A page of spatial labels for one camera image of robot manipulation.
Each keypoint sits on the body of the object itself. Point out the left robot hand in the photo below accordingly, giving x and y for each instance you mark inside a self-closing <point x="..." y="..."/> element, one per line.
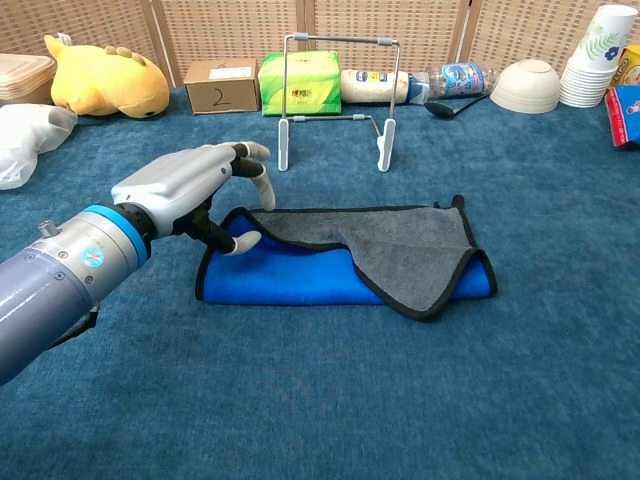
<point x="175" y="185"/>

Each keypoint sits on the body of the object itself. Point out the grey and blue towel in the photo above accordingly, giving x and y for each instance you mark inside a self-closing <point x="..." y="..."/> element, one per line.
<point x="415" y="250"/>

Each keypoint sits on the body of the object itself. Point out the white metal wire stand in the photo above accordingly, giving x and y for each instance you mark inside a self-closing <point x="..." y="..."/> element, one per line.
<point x="284" y="145"/>

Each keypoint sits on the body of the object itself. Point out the brown cardboard box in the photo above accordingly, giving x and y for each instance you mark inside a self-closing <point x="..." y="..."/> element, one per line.
<point x="220" y="95"/>

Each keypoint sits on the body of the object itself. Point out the yellow plush toy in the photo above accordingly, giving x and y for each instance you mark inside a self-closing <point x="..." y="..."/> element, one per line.
<point x="110" y="80"/>

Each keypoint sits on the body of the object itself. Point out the white plastic bag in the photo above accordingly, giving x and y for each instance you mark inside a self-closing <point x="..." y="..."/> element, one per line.
<point x="25" y="135"/>

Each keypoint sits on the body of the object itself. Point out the wicker folding screen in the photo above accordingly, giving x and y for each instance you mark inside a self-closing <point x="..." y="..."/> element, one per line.
<point x="225" y="30"/>

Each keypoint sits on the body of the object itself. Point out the green tissue pack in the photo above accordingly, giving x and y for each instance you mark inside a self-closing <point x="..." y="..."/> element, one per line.
<point x="310" y="85"/>

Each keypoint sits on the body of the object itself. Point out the white mayonnaise bottle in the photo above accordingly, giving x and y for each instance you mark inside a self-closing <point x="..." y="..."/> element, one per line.
<point x="365" y="87"/>

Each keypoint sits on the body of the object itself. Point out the blue carpet table cover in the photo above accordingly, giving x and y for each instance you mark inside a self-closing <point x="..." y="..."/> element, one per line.
<point x="350" y="390"/>

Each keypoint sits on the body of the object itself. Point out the black ladle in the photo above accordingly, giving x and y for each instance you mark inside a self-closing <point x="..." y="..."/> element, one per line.
<point x="440" y="111"/>

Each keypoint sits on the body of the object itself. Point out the clear plastic water bottle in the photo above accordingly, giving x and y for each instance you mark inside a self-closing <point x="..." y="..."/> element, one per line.
<point x="460" y="80"/>

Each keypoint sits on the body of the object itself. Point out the beige upturned bowl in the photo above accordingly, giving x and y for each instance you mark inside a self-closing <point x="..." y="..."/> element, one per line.
<point x="525" y="87"/>

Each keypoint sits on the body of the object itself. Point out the stack of paper cups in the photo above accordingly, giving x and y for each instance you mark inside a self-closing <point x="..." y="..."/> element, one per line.
<point x="590" y="75"/>

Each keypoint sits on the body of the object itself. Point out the blue and red snack bag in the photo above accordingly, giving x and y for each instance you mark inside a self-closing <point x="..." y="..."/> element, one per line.
<point x="625" y="115"/>

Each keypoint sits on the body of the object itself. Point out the yellow snack bag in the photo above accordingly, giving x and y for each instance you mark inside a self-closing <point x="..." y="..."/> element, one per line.
<point x="631" y="67"/>

